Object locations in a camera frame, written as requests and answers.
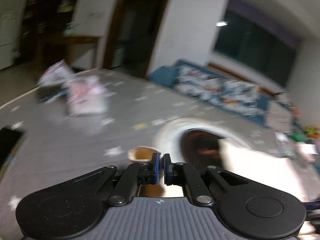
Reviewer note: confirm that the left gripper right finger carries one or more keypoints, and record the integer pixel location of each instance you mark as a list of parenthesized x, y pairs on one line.
[(188, 178)]

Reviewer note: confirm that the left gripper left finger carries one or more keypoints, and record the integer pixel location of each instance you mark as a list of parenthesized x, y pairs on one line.
[(135, 176)]

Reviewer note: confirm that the cream sweatshirt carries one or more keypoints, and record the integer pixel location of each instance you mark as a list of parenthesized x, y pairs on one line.
[(280, 173)]

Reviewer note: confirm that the round black induction cooker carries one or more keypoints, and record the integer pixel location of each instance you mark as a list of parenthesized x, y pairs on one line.
[(196, 141)]

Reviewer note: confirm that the pink tissue pack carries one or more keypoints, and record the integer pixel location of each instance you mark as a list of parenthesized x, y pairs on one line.
[(86, 96)]

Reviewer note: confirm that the blue corner sofa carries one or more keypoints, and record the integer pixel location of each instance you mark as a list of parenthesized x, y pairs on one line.
[(166, 76)]

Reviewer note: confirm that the grey cushion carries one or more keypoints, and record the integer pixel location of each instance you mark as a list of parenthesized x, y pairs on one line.
[(278, 118)]

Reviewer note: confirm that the yellow plush toys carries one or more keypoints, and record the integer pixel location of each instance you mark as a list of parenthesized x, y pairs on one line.
[(312, 132)]

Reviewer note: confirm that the dark window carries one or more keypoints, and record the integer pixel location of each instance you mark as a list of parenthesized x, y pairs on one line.
[(256, 47)]

